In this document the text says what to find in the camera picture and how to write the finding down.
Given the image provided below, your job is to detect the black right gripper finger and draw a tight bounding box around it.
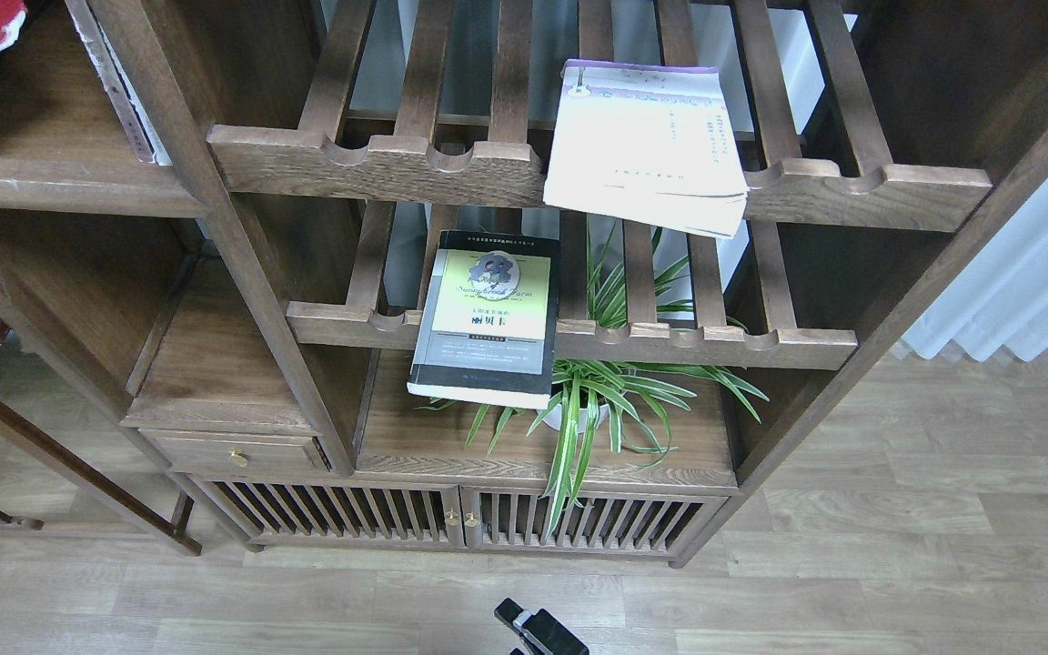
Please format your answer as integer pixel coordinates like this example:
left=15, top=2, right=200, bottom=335
left=494, top=598, right=590, bottom=655

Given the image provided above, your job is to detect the grey and green book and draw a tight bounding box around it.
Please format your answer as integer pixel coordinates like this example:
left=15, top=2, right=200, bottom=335
left=407, top=230, right=560, bottom=409

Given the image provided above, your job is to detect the white plant pot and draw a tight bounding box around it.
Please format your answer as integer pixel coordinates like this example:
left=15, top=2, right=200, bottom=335
left=542, top=391, right=611, bottom=434

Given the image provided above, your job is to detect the green spider plant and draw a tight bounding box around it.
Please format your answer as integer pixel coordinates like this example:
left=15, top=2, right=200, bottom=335
left=424, top=223, right=771, bottom=538

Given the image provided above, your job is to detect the dark wooden bookshelf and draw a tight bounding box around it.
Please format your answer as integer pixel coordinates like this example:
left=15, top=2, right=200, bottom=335
left=0, top=1, right=1048, bottom=568

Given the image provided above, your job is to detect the white and purple book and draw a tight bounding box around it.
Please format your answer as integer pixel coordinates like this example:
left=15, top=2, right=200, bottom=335
left=542, top=59, right=748, bottom=239

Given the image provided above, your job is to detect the white curtain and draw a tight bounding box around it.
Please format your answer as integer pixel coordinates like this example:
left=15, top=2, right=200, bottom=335
left=902, top=178, right=1048, bottom=361

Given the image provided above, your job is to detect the white standing book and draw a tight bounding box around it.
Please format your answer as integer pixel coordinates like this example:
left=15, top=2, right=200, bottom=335
left=66, top=1, right=172, bottom=166

